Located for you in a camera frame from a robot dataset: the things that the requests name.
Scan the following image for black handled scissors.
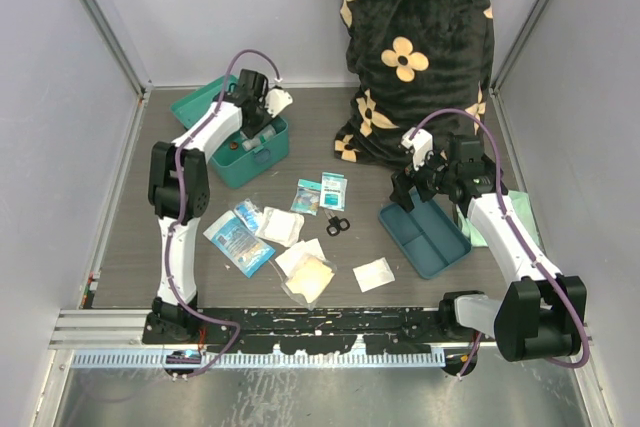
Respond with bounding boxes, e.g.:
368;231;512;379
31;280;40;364
324;209;351;237

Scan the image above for light green cloth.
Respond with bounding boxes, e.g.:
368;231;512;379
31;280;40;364
454;190;542;248

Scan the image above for white gauze pack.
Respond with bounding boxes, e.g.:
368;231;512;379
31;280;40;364
256;207;304;248

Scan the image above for teal white sachet packet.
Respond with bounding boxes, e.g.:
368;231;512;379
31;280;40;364
320;172;348;211

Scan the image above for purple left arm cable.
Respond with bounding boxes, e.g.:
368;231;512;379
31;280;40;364
167;49;284;378

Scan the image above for black floral plush blanket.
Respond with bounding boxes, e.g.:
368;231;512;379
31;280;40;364
334;0;495;168

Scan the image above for white blue bandage roll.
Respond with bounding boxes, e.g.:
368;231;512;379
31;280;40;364
242;137;262;152

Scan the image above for small white gauze packet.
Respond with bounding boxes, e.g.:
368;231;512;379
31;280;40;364
353;257;395;293

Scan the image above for teal medicine kit box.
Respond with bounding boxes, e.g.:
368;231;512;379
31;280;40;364
170;77;289;189

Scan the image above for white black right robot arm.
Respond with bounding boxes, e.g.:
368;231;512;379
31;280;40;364
390;128;589;368

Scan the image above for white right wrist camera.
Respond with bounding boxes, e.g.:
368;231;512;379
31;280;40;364
400;127;433;171

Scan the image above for dark teal divided tray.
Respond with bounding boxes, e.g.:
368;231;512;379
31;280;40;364
378;192;472;280

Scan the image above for clear bag blue bandages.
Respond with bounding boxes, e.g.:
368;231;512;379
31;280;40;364
291;179;321;216

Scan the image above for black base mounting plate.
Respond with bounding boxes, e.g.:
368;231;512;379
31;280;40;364
142;307;475;355

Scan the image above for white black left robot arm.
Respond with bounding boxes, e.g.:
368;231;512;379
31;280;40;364
148;69;274;343

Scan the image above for small clear blue packet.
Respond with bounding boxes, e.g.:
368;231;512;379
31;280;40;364
233;199;263;234

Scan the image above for white plastic bottle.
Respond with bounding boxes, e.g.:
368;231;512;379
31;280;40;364
251;126;276;148

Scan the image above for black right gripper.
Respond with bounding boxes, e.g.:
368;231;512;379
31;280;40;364
390;144;457;212

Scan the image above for aluminium slotted rail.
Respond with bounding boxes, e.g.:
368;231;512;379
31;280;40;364
49;309;446;373

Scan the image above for white gauze pad stack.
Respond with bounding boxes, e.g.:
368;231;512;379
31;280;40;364
275;238;326;277

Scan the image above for large blue cotton pack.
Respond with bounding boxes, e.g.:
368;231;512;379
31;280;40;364
204;211;275;278

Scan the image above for clear bag beige pad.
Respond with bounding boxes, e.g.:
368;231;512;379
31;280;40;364
282;254;337;310

